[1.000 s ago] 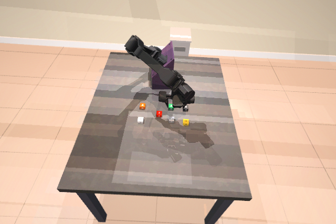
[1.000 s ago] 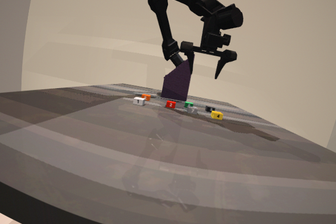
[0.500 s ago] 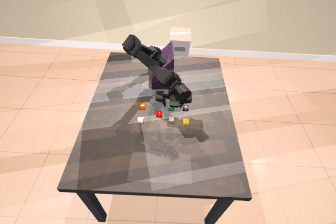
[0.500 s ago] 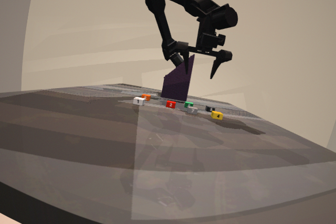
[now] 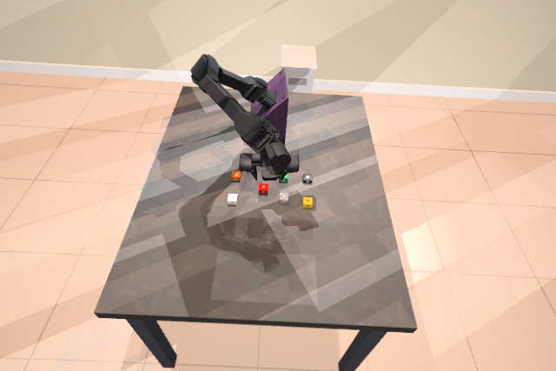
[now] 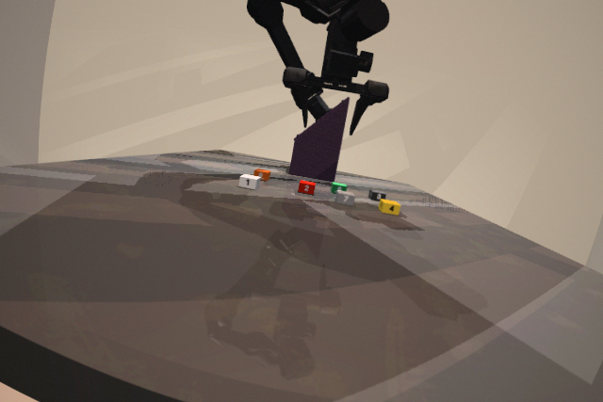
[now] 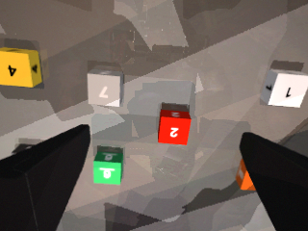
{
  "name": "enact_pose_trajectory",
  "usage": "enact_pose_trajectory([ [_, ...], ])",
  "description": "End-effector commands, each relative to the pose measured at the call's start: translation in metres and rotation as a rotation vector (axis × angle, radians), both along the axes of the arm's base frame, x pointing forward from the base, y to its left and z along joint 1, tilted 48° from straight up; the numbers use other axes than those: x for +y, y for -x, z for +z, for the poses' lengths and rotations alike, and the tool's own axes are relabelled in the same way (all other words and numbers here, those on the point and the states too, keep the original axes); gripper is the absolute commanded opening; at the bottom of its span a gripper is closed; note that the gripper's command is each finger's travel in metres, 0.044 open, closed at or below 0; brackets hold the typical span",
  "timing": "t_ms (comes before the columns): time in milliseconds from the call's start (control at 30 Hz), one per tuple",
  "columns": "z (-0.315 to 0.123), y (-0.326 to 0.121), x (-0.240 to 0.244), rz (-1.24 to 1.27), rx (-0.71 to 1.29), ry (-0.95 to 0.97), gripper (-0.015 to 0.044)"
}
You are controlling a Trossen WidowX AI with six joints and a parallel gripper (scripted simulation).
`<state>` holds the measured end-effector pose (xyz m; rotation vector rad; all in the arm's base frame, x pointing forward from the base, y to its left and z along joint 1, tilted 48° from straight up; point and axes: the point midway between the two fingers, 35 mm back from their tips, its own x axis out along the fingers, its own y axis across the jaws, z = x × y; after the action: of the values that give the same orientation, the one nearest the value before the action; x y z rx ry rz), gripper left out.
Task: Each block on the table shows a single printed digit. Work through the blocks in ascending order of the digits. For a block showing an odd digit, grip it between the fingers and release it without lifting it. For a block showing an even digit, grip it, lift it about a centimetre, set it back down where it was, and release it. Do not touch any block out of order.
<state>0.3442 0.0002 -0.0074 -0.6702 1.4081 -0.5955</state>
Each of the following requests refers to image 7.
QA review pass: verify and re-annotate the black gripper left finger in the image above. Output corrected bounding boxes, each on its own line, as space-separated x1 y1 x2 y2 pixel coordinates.
0 124 90 231

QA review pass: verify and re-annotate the grey block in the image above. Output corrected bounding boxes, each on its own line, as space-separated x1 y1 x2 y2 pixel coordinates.
11 143 34 155

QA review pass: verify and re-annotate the green block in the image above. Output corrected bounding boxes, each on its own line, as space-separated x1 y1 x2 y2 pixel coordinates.
93 151 123 184

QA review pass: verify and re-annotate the orange block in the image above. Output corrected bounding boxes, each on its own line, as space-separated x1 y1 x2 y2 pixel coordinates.
236 158 256 191

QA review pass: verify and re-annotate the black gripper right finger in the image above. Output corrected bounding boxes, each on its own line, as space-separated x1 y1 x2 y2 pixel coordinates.
239 132 308 231

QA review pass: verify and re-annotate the red block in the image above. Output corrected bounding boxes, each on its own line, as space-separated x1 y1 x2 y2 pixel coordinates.
158 110 191 144

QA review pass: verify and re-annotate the yellow block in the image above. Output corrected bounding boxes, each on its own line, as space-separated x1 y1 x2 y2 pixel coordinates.
0 47 41 88

